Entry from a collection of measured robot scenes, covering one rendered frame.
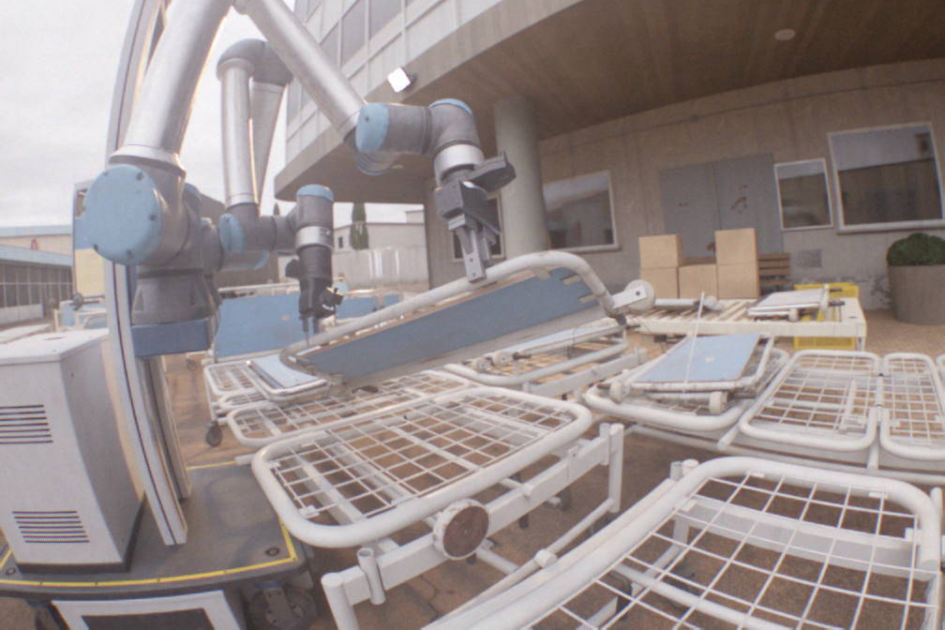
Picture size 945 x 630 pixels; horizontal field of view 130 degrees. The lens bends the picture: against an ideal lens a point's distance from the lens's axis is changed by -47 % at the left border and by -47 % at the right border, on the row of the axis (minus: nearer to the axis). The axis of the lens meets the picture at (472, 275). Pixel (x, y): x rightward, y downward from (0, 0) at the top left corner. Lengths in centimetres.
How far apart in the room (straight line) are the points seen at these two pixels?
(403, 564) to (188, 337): 57
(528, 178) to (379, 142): 508
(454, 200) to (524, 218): 502
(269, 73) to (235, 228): 53
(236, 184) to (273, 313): 168
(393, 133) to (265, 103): 67
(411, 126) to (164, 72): 45
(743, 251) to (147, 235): 408
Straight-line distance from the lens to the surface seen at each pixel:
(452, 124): 75
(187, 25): 83
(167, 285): 86
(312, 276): 88
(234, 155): 108
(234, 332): 260
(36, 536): 121
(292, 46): 94
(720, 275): 415
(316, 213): 95
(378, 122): 72
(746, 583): 139
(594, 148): 762
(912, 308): 536
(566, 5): 421
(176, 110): 77
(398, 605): 133
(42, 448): 107
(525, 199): 568
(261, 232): 100
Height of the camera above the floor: 94
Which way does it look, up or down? 1 degrees down
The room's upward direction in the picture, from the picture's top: 4 degrees counter-clockwise
